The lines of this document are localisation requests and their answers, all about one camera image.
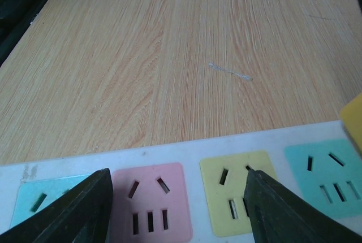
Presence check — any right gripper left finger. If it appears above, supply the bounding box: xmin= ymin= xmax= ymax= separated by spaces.
xmin=1 ymin=168 xmax=113 ymax=242

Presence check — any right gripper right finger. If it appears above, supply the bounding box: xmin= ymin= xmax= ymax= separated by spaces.
xmin=244 ymin=169 xmax=361 ymax=242

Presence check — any white power strip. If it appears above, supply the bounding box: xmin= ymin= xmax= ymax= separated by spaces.
xmin=1 ymin=121 xmax=361 ymax=242

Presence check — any yellow cube plug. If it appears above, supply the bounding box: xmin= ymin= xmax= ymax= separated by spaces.
xmin=339 ymin=93 xmax=362 ymax=153

